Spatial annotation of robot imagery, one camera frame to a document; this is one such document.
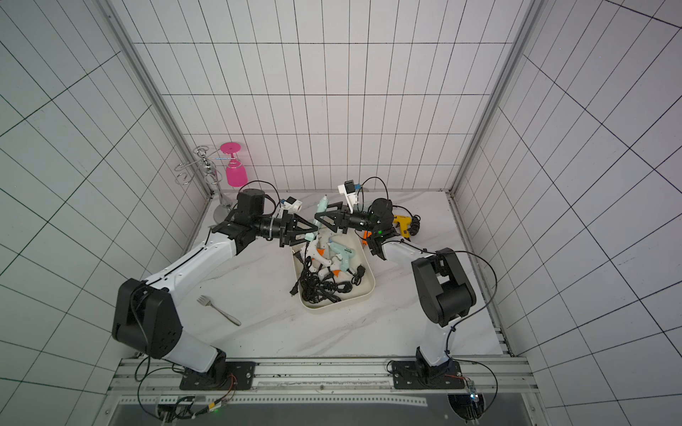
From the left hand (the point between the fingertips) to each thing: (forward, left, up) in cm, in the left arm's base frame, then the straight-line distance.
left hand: (312, 235), depth 72 cm
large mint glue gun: (+8, -3, +4) cm, 9 cm away
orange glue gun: (+3, -15, -5) cm, 16 cm away
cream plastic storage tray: (-6, -2, -23) cm, 24 cm away
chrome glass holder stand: (+41, +58, -14) cm, 73 cm away
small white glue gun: (+6, +1, -20) cm, 21 cm away
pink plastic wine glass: (+37, +35, -11) cm, 52 cm away
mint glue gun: (+7, -9, -24) cm, 26 cm away
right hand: (+6, +1, 0) cm, 6 cm away
